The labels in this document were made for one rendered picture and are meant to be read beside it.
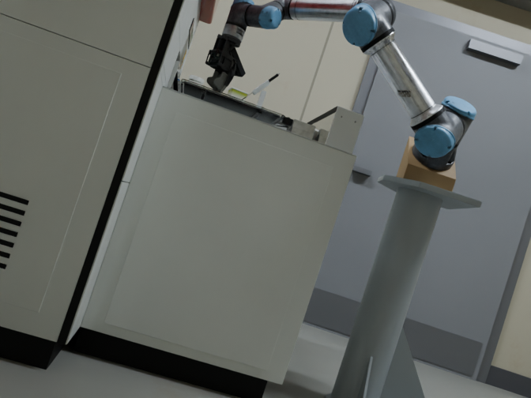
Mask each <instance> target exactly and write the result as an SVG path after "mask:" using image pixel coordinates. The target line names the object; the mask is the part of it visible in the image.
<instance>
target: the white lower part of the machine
mask: <svg viewBox="0 0 531 398"><path fill-rule="evenodd" d="M162 88H163V85H162V80H161V75H160V71H159V70H157V69H153V68H151V69H150V68H149V67H146V66H143V65H140V64H137V63H136V62H132V61H129V60H127V59H124V58H120V57H118V56H116V55H113V54H109V53H107V52H105V51H101V50H99V49H96V48H94V47H90V46H88V45H85V44H83V43H79V42H77V41H74V40H72V39H68V38H66V37H64V36H60V35H57V34H55V33H53V32H49V31H46V30H44V29H42V28H37V27H36V26H33V25H30V24H27V23H24V22H22V21H19V20H16V19H13V18H11V17H7V16H5V15H2V14H0V357H1V358H4V359H9V360H12V361H15V362H20V363H24V364H26V365H30V366H34V367H38V368H41V369H44V370H46V369H47V368H48V367H49V365H50V364H51V363H52V362H53V360H54V359H55V357H56V356H57V355H58V353H59V352H60V351H61V350H62V348H63V347H64V346H65V345H66V344H68V343H69V341H70V340H71V338H72V337H73V335H74V334H75V333H76V331H77V330H78V329H79V328H80V326H81V323H82V320H83V317H84V315H85V311H86V309H87V306H88V304H89V299H90V297H91V294H92V290H93V288H94V285H95V283H96V279H97V276H98V274H99V271H100V267H101V265H102V262H103V259H104V255H105V253H106V251H107V247H108V244H109V242H110V239H111V235H112V232H113V230H114V227H115V224H116V221H117V219H118V216H119V212H120V209H121V207H122V203H123V200H124V197H125V195H126V191H127V189H128V186H129V184H130V180H131V177H132V174H133V172H134V168H135V165H136V163H137V159H138V157H139V154H140V151H141V147H142V145H143V142H144V139H145V135H146V134H147V131H148V128H149V124H150V122H151V119H152V116H153V112H154V110H155V107H156V104H157V101H158V99H159V96H160V92H161V89H162Z"/></svg>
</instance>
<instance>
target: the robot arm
mask: <svg viewBox="0 0 531 398"><path fill-rule="evenodd" d="M395 19H396V9H395V6H394V4H393V3H392V2H391V1H390V0H274V1H272V2H269V3H266V4H265V5H262V6H259V5H255V4H254V2H253V1H252V0H234V2H233V3H232V5H231V9H230V12H229V14H228V19H227V21H226V24H225V26H224V30H223V32H222V35H220V34H218V36H217V40H216V42H215V45H214V48H213V49H212V50H209V53H208V56H207V59H206V61H205V64H206V65H208V66H210V67H212V68H213V69H215V71H214V73H213V76H212V77H208V78H207V80H206V81H207V83H208V84H209V86H210V87H211V88H212V89H214V90H217V91H218V92H223V91H224V90H225V89H226V88H227V87H228V86H229V84H230V82H231V81H232V79H233V77H234V76H237V77H243V76H244V75H245V74H246V73H245V70H244V68H243V65H242V63H241V61H240V59H239V56H238V53H237V51H236V49H235V48H236V47H239V46H240V44H241V43H242V40H243V37H244V34H245V31H246V29H247V26H249V27H255V28H264V29H276V28H278V26H279V25H280V24H281V21H282V20H298V21H332V22H343V24H342V30H343V33H344V36H345V38H346V39H347V41H348V42H349V43H350V44H351V45H355V46H357V47H359V48H360V50H361V51H362V52H363V53H364V54H369V55H370V56H371V57H372V58H373V60H374V61H375V63H376V65H377V66H378V68H379V69H380V71H381V72H382V74H383V76H384V77H385V78H386V80H387V82H388V83H389V85H390V87H391V88H392V89H393V91H394V93H395V94H396V96H397V97H398V99H399V100H400V101H401V104H402V105H403V107H404V108H405V109H406V111H407V112H408V114H409V116H410V118H411V123H410V126H411V128H412V130H413V131H414V133H415V137H414V143H415V144H414V145H413V147H412V154H413V155H414V156H415V158H416V159H417V160H418V161H419V162H420V163H422V164H423V165H424V166H426V167H429V168H431V169H434V170H437V171H446V170H449V169H450V168H451V167H452V166H453V164H454V161H455V157H456V153H457V148H458V145H459V143H460V142H461V139H462V138H463V137H464V135H465V133H466V131H467V130H468V128H469V126H470V125H471V123H472V121H473V120H474V119H475V116H476V109H475V107H474V106H473V105H471V104H470V103H468V102H467V101H465V100H463V99H460V98H457V97H455V96H447V97H446V98H445V99H444V100H443V101H442V103H441V105H439V104H436V103H435V102H434V101H433V99H432V98H431V96H430V95H429V93H428V92H427V90H426V88H425V87H424V85H423V84H422V82H421V81H420V79H419V78H418V76H417V75H416V73H415V71H414V69H413V68H412V67H411V65H410V63H409V61H408V60H407V58H406V57H405V55H404V54H403V52H402V51H401V49H400V47H399V46H398V45H397V43H396V41H395V40H394V36H395V30H394V28H393V27H392V25H393V24H394V22H395ZM209 55H210V57H209ZM208 57H209V61H207V60H208Z"/></svg>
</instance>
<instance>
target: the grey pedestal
mask: <svg viewBox="0 0 531 398"><path fill-rule="evenodd" d="M377 182H378V183H380V184H382V185H384V186H385V187H387V188H389V189H391V190H393V191H394V192H396V195H395V198H394V202H393V205H392V208H391V210H390V214H389V217H388V220H387V222H386V227H385V230H384V232H383V235H382V239H381V242H380V244H379V247H378V252H377V254H376V257H375V261H374V264H373V266H372V269H371V274H370V276H369V279H368V282H367V286H366V288H365V291H364V293H363V298H362V301H361V303H360V308H359V310H358V313H357V315H356V319H355V323H354V325H353V328H352V332H351V335H350V337H349V340H348V344H347V347H346V350H345V354H344V357H343V359H342V362H341V366H340V369H339V372H338V375H337V379H336V381H335V384H334V387H333V391H332V393H330V394H327V395H325V397H324V398H425V397H424V393H423V389H422V387H421V384H420V379H419V377H418V374H417V372H416V367H415V364H414V361H413V359H412V354H411V351H410V349H409V344H408V341H407V339H406V336H405V331H404V329H403V324H404V322H405V317H406V314H407V312H408V309H409V305H410V302H411V299H412V295H413V292H414V290H415V287H416V282H417V280H418V277H419V274H420V270H421V268H422V265H423V262H424V258H425V255H426V252H427V248H428V245H429V242H430V240H431V236H432V233H433V230H434V228H435V223H436V220H437V218H438V215H439V211H440V208H441V207H442V208H446V209H458V208H479V207H480V206H481V204H482V202H481V201H478V200H475V199H472V198H470V197H466V196H463V195H460V194H458V193H454V192H451V191H449V190H445V189H442V188H439V187H437V186H433V185H430V184H427V183H424V182H419V181H415V180H411V179H406V178H398V177H394V176H389V175H383V176H381V177H378V181H377Z"/></svg>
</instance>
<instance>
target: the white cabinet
mask: <svg viewBox="0 0 531 398"><path fill-rule="evenodd" d="M355 161H356V156H353V155H350V154H348V153H345V152H342V151H339V150H336V149H334V148H331V147H328V146H325V145H321V144H319V143H317V142H314V141H311V140H308V139H306V138H303V137H300V136H297V135H295V134H292V133H289V132H286V131H283V130H280V129H278V128H275V127H272V126H269V125H266V124H264V123H261V122H258V121H255V120H253V119H250V118H247V117H244V116H242V115H238V114H236V113H233V112H230V111H227V110H225V109H222V108H219V107H216V106H213V105H211V104H208V103H205V102H202V101H200V100H197V99H194V98H191V97H189V96H185V95H183V94H180V93H177V92H174V91H172V90H169V89H166V88H162V89H161V92H160V96H159V99H158V101H157V104H156V107H155V110H154V112H153V116H152V119H151V122H150V124H149V128H148V131H147V134H146V135H145V139H144V142H143V145H142V147H141V151H140V154H139V157H138V159H137V163H136V165H135V168H134V172H133V174H132V177H131V180H130V184H129V186H128V189H127V191H126V195H125V197H124V200H123V203H122V207H121V209H120V212H119V216H118V219H117V221H116V224H115V227H114V230H113V232H112V235H111V239H110V242H109V244H108V247H107V251H106V253H105V255H104V259H103V262H102V265H101V267H100V271H99V274H98V276H97V279H96V283H95V285H94V288H93V290H92V294H91V297H90V299H89V302H88V306H87V309H86V311H85V315H84V317H83V320H82V323H81V329H80V332H79V334H78V337H77V341H76V343H75V346H74V349H73V350H74V351H77V352H80V353H83V354H87V355H91V356H94V357H97V358H100V359H105V360H108V361H111V362H117V363H119V364H123V365H125V366H130V367H133V368H136V369H139V370H144V371H148V372H150V373H154V374H159V375H161V376H165V377H169V378H173V379H175V380H179V381H184V382H186V383H190V384H192V385H198V386H201V387H204V388H207V389H212V390H215V391H218V392H222V393H226V394H229V395H232V396H237V397H240V398H262V396H263V393H264V391H265V388H266V384H267V381H271V382H274V383H277V384H280V385H282V384H283V381H284V377H285V374H286V372H287V369H288V365H289V363H290V360H291V357H292V352H293V350H294V347H295V345H296V341H297V338H298V335H299V331H300V329H301V326H302V323H303V319H304V316H305V313H306V311H307V307H308V304H309V301H310V299H311V295H312V292H313V290H314V286H315V282H316V280H317V277H318V273H319V270H320V268H321V265H322V261H323V258H324V256H325V253H326V249H327V246H328V243H329V240H330V236H331V234H332V231H333V227H334V224H335V222H336V219H337V215H338V213H339V210H340V207H341V202H342V200H343V197H344V195H345V191H346V188H347V185H348V181H349V179H350V176H351V173H352V169H353V166H354V163H355Z"/></svg>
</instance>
